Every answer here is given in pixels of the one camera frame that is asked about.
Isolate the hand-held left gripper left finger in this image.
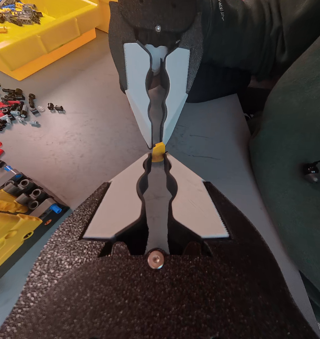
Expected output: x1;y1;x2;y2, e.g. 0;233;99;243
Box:
82;154;151;254

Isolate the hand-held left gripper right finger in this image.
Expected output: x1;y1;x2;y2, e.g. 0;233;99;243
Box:
164;154;230;252

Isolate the yellow bin with small parts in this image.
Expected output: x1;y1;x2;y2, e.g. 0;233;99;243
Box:
0;0;99;81

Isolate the empty yellow storage bin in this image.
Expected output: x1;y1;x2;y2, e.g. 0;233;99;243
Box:
94;0;118;33

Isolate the small yellow lego subassembly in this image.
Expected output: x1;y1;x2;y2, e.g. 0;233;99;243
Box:
151;142;166;162

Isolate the yellow black lego model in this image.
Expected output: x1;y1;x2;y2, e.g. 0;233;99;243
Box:
0;172;70;289

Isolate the black cord toggle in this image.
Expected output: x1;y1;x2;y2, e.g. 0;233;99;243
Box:
302;163;320;183

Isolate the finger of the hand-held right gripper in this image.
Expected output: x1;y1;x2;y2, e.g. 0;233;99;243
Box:
159;49;191;144
123;43;154;150

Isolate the heap of lego parts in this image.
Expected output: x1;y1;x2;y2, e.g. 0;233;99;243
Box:
0;0;44;27

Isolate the pile of small lego pins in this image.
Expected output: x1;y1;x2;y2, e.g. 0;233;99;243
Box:
0;81;65;167

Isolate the person's green sweatshirt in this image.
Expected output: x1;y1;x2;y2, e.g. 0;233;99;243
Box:
250;29;320;302

